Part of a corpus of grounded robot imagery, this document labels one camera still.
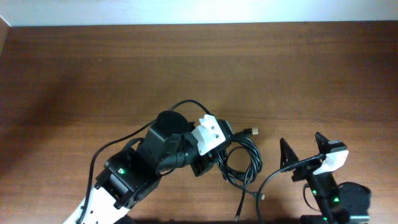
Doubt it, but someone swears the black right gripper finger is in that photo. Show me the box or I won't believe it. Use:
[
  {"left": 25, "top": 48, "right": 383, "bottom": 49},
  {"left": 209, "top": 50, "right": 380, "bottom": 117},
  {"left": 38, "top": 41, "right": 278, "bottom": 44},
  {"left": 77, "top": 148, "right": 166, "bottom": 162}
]
[
  {"left": 280, "top": 138, "right": 299, "bottom": 170},
  {"left": 315, "top": 132, "right": 330, "bottom": 152}
]

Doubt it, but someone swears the black thick USB cable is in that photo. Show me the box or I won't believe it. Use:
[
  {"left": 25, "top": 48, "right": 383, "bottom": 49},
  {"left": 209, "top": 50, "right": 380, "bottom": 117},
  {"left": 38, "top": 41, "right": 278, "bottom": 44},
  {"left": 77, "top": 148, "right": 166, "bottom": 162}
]
[{"left": 216, "top": 126, "right": 264, "bottom": 184}]

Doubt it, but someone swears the black thin USB cable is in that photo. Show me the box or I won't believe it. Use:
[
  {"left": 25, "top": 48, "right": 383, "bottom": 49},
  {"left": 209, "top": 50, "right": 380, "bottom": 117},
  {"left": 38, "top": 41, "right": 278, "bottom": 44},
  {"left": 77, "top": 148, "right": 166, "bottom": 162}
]
[{"left": 222, "top": 167, "right": 266, "bottom": 222}]

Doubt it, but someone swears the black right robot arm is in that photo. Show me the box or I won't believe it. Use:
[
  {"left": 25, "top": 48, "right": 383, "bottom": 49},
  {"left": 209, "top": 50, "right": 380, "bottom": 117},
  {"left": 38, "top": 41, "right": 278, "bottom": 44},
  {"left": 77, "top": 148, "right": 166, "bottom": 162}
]
[{"left": 280, "top": 132, "right": 371, "bottom": 224}]

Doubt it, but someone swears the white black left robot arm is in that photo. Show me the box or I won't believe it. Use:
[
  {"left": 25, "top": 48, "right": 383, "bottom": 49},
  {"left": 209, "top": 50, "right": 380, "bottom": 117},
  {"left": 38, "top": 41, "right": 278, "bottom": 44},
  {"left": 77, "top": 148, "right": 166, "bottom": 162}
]
[{"left": 66, "top": 111, "right": 226, "bottom": 223}]

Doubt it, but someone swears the black right camera cable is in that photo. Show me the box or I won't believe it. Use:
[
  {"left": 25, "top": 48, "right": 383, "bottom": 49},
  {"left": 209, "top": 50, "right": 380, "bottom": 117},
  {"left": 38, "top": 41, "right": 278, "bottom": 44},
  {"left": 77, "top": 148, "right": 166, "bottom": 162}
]
[{"left": 255, "top": 154, "right": 327, "bottom": 224}]

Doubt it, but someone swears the black camera cable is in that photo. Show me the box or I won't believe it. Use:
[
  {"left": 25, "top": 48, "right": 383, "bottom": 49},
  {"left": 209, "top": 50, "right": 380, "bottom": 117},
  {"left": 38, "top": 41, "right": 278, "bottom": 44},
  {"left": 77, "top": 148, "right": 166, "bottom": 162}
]
[
  {"left": 76, "top": 99, "right": 214, "bottom": 224},
  {"left": 255, "top": 154, "right": 327, "bottom": 224}
]

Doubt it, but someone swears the black left camera cable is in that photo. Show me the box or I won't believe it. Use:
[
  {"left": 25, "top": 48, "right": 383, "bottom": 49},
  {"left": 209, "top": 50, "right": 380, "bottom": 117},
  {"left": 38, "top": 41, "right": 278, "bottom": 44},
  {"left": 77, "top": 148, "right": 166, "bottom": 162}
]
[{"left": 76, "top": 99, "right": 214, "bottom": 224}]

